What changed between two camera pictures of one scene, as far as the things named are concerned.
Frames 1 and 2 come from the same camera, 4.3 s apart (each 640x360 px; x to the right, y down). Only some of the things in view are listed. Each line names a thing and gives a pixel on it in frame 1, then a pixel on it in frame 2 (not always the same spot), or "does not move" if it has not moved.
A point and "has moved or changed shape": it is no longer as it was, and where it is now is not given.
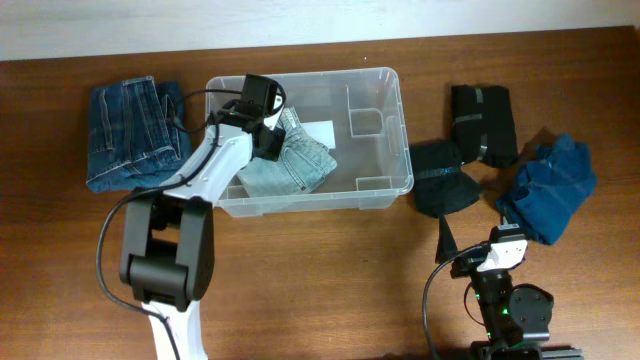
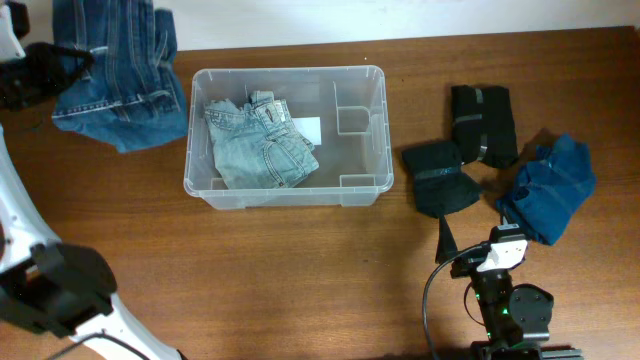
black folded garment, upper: (483, 125) does not move
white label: (323, 131) to (309, 128)
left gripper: (269, 142) to (38, 70)
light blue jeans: (304, 167) has moved or changed shape
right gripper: (467, 262) does not move
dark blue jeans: (138, 135) to (132, 96)
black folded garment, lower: (441, 186) does not move
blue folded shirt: (549, 190) does not move
